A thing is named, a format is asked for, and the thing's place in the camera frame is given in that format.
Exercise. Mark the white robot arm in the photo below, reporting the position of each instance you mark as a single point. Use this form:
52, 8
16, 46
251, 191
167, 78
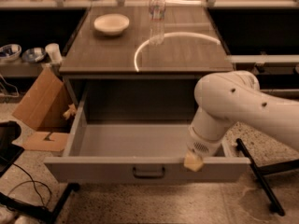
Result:
227, 98

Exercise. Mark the black chair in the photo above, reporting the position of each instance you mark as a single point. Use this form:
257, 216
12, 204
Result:
9, 152

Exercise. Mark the white paper cup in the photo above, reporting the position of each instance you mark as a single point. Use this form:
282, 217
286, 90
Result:
53, 51

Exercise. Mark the black stand leg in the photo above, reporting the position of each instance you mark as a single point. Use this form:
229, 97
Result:
261, 172
39, 212

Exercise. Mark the grey metal shelf rail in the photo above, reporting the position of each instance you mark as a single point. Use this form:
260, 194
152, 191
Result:
20, 68

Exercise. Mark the black stand leg right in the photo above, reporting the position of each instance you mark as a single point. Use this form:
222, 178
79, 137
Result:
261, 172

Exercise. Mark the clear plastic water bottle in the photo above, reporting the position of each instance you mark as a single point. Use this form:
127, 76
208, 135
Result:
156, 21

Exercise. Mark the grey drawer cabinet wooden top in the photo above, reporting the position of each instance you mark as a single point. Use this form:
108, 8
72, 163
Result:
128, 65

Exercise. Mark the white blue patterned bowl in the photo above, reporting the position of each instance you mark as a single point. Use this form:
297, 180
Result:
10, 52

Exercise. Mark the brown cardboard box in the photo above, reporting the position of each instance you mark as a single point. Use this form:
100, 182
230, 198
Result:
47, 109

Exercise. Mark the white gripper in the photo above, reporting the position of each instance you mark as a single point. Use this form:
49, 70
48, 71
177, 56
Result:
201, 145

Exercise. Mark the grey top drawer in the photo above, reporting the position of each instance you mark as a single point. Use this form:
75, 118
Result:
119, 140

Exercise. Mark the black stand leg left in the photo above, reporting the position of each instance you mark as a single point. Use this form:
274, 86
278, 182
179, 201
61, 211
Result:
39, 212

